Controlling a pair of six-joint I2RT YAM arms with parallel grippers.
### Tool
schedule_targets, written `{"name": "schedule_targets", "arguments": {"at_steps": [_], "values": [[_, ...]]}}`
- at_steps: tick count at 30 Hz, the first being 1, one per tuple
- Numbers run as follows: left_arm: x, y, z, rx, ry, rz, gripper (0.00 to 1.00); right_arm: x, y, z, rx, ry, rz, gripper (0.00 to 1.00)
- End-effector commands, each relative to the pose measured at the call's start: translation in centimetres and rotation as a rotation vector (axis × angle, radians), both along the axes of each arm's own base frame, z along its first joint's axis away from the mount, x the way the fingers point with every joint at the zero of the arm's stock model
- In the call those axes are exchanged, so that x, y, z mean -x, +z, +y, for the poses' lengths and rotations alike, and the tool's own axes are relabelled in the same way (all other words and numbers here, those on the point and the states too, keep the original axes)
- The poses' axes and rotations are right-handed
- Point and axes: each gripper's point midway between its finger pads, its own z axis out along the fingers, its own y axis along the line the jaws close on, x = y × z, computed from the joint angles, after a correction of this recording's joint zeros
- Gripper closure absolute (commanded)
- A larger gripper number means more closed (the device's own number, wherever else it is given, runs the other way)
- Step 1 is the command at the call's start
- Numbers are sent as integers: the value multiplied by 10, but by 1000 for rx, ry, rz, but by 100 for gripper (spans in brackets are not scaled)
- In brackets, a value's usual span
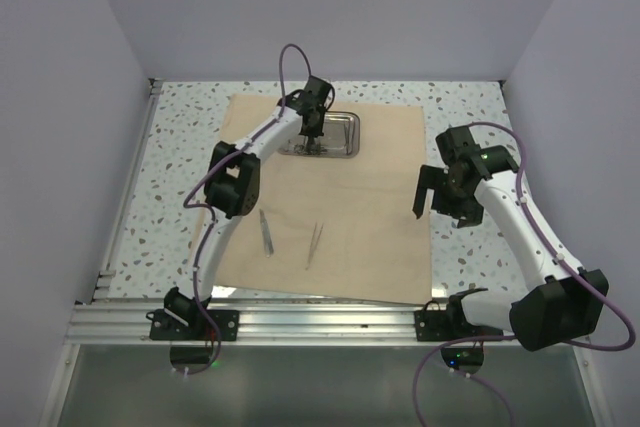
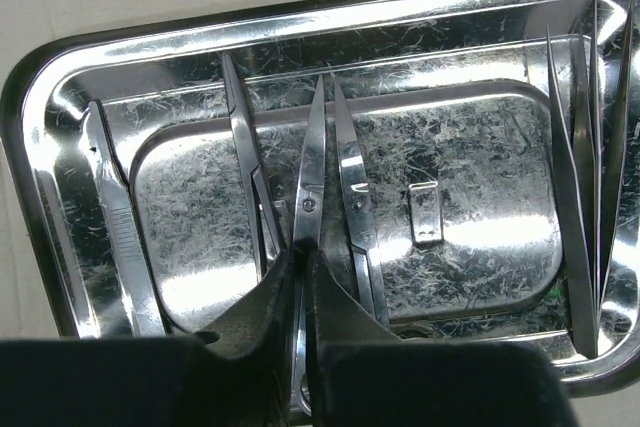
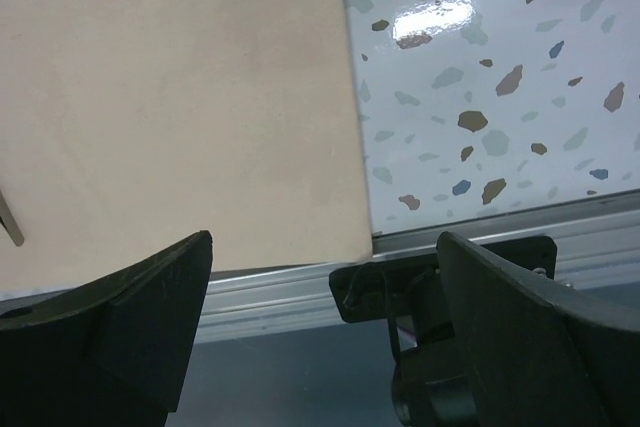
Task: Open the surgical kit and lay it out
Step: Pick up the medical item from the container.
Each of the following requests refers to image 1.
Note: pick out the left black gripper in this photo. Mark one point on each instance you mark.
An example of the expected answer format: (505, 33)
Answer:
(316, 132)

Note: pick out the steel scalpel handle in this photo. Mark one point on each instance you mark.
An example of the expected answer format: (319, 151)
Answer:
(266, 234)

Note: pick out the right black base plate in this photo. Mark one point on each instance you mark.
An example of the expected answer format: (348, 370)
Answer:
(436, 322)

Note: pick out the aluminium rail frame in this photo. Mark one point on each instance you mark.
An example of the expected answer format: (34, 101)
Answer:
(297, 360)

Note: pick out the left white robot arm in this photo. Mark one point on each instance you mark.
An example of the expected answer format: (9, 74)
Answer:
(230, 190)

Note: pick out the steel instrument tray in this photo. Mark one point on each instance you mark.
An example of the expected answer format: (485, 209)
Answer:
(330, 115)

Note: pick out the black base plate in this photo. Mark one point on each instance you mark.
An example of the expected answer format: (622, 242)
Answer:
(436, 322)
(166, 328)

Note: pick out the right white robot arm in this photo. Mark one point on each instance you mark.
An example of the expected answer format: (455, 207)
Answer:
(563, 300)

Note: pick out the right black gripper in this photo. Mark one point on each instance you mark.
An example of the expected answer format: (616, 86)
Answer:
(469, 213)

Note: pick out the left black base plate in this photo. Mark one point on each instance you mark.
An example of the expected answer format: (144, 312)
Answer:
(166, 328)

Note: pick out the steel surgical instrument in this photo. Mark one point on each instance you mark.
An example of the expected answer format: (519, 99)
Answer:
(315, 238)

